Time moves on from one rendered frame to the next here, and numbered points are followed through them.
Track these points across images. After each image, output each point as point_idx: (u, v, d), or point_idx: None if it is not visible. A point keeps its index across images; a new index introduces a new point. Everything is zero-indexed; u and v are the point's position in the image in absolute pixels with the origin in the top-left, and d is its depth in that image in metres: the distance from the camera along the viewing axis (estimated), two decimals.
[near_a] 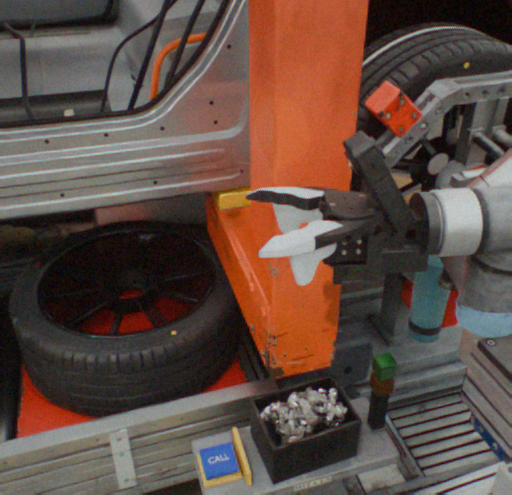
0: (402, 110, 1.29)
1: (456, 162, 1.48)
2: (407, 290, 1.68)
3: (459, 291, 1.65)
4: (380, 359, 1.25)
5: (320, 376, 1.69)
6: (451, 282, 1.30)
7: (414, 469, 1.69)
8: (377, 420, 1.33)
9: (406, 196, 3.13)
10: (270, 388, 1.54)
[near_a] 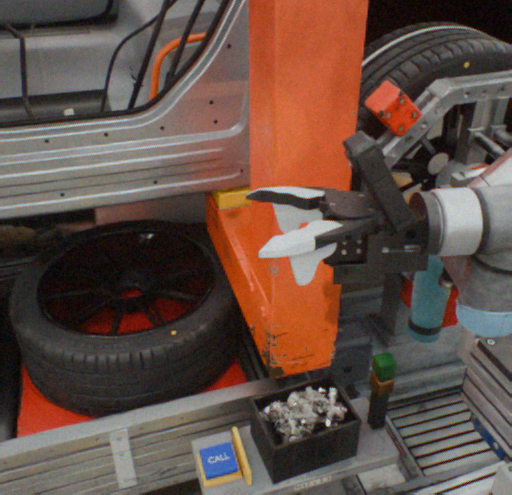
0: (402, 110, 1.29)
1: (456, 162, 1.47)
2: (407, 290, 1.67)
3: (459, 291, 1.65)
4: (380, 358, 1.25)
5: (320, 376, 1.69)
6: (451, 282, 1.30)
7: (414, 469, 1.69)
8: (377, 420, 1.33)
9: (406, 196, 3.13)
10: (270, 387, 1.54)
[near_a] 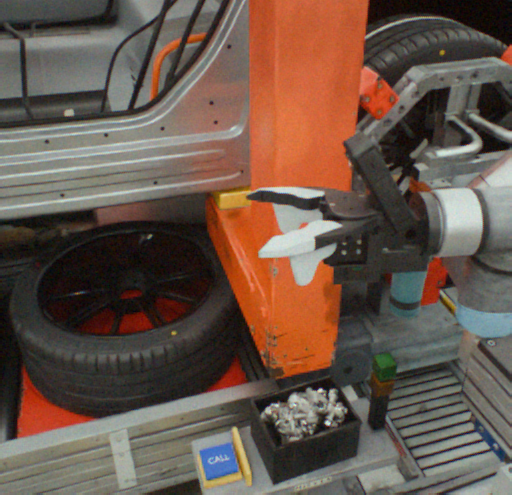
0: (380, 94, 1.37)
1: (434, 145, 1.56)
2: None
3: (438, 269, 1.73)
4: (380, 359, 1.25)
5: (320, 377, 1.69)
6: None
7: (414, 469, 1.69)
8: (377, 420, 1.33)
9: None
10: (270, 388, 1.54)
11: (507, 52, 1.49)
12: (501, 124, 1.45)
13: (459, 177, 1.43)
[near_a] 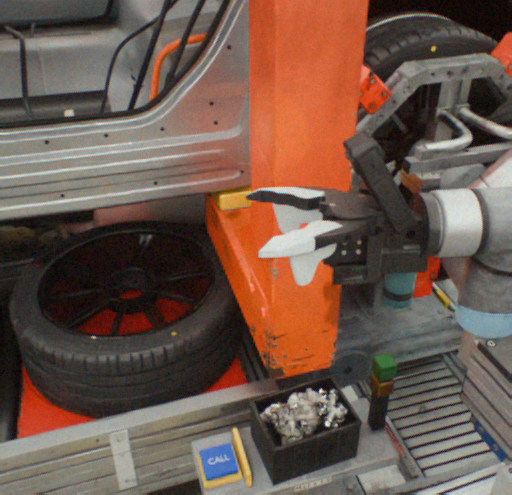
0: (372, 89, 1.41)
1: (426, 140, 1.59)
2: None
3: (431, 262, 1.76)
4: (380, 359, 1.25)
5: (320, 377, 1.69)
6: None
7: (414, 470, 1.69)
8: (377, 421, 1.33)
9: None
10: (270, 388, 1.54)
11: (497, 48, 1.53)
12: (491, 118, 1.48)
13: (450, 170, 1.47)
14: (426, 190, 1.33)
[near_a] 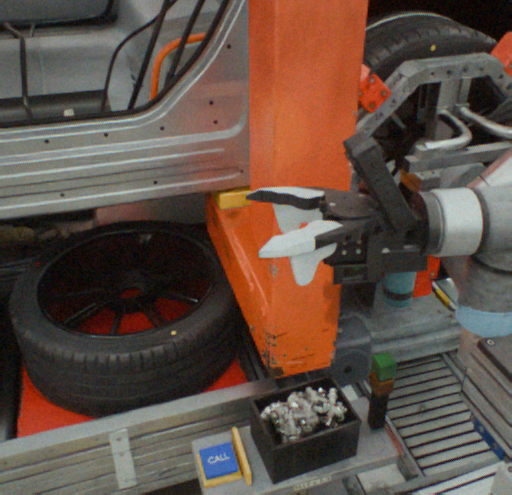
0: (372, 88, 1.41)
1: (425, 139, 1.59)
2: None
3: (431, 261, 1.76)
4: (380, 359, 1.25)
5: (320, 376, 1.69)
6: None
7: (414, 469, 1.69)
8: (377, 420, 1.33)
9: None
10: (270, 388, 1.54)
11: (497, 47, 1.53)
12: (491, 118, 1.48)
13: (449, 169, 1.47)
14: (426, 189, 1.33)
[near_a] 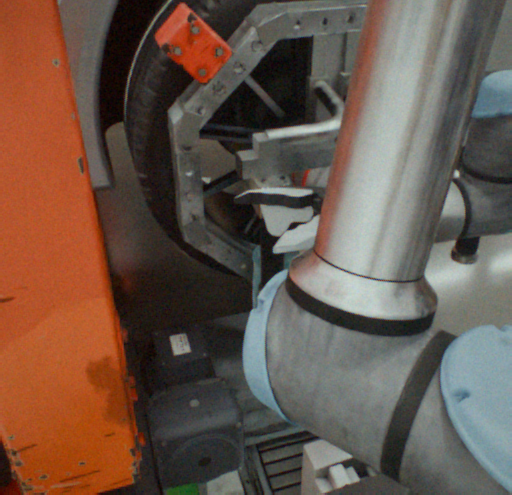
0: (198, 43, 0.89)
1: None
2: None
3: None
4: None
5: (165, 471, 1.17)
6: None
7: None
8: None
9: None
10: None
11: None
12: None
13: (328, 173, 0.95)
14: None
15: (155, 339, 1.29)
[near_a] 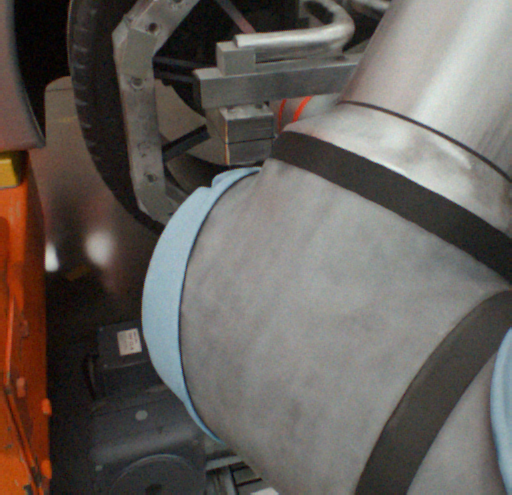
0: None
1: None
2: None
3: None
4: None
5: None
6: None
7: None
8: None
9: None
10: None
11: None
12: None
13: None
14: (242, 145, 0.57)
15: (99, 336, 1.06)
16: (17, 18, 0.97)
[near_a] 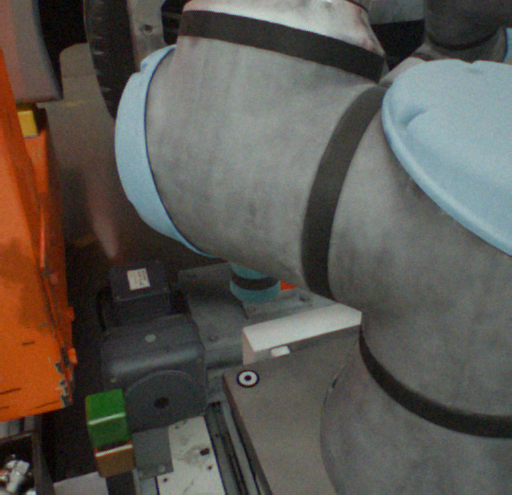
0: None
1: None
2: None
3: None
4: (95, 403, 0.61)
5: None
6: None
7: None
8: None
9: None
10: None
11: None
12: None
13: None
14: None
15: (111, 274, 1.17)
16: None
